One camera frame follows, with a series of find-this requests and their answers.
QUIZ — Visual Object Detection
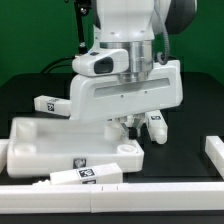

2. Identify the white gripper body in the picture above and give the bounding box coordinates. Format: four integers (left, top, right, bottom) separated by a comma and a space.
70, 60, 183, 123

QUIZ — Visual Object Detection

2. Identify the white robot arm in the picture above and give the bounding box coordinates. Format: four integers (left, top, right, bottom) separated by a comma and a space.
70, 0, 197, 140

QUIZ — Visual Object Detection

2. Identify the white desk top tray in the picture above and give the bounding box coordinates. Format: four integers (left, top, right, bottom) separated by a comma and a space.
7, 117, 144, 177

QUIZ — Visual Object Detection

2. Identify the white right barrier block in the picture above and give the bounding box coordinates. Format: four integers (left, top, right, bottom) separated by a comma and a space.
205, 136, 224, 179

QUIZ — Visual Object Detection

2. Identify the white barrier block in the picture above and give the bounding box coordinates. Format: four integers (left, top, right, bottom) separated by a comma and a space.
205, 136, 224, 179
0, 139, 9, 173

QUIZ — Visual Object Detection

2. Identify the white left barrier block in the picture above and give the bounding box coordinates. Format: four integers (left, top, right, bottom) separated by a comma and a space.
0, 139, 9, 173

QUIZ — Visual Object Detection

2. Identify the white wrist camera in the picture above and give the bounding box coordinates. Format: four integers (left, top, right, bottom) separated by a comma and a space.
72, 48, 129, 77

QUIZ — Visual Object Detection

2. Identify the white front barrier rail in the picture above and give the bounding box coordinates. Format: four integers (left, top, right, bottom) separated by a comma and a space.
0, 182, 224, 214

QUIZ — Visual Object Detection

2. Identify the black camera stand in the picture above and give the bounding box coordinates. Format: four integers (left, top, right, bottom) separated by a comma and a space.
64, 0, 92, 54

